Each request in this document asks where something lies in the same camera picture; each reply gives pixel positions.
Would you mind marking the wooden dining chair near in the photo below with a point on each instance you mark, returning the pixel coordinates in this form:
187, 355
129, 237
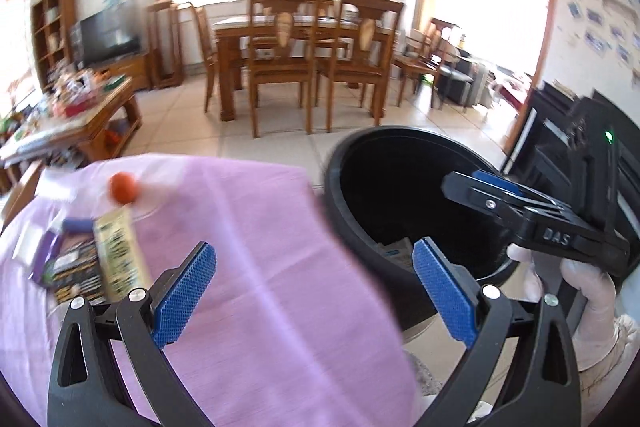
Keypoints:
282, 36

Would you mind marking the orange tangerine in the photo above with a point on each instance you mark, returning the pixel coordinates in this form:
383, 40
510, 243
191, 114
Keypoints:
123, 188

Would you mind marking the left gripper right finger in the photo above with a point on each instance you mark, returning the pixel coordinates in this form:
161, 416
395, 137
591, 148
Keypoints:
541, 387

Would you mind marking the black television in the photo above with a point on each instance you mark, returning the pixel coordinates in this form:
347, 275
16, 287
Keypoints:
110, 33

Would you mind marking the beige green sachet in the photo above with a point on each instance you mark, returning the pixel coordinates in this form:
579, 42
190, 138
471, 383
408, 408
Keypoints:
121, 260

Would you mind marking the wooden bookshelf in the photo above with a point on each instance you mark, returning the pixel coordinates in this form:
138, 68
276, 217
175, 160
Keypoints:
51, 23

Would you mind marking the black trash bin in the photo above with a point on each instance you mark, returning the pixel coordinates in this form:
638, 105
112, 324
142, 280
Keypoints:
382, 185

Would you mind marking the wooden dining table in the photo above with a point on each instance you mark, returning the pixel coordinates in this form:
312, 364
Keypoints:
231, 37

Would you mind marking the wooden coffee table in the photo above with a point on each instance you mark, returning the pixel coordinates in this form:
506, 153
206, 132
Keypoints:
99, 133

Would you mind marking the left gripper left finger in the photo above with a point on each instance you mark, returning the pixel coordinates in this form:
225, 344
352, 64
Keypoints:
86, 387

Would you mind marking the tall wooden stand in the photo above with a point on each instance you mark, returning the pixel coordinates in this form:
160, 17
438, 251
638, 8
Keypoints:
164, 43

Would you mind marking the black barcode package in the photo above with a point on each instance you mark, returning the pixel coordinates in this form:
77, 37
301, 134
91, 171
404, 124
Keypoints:
76, 272

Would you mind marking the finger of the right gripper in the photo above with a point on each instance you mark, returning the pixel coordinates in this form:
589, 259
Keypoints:
515, 207
494, 189

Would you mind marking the purple tablecloth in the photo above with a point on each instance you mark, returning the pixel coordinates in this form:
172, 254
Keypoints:
290, 331

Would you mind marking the wooden dining chair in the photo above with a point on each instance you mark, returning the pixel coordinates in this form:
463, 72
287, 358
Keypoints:
363, 41
282, 36

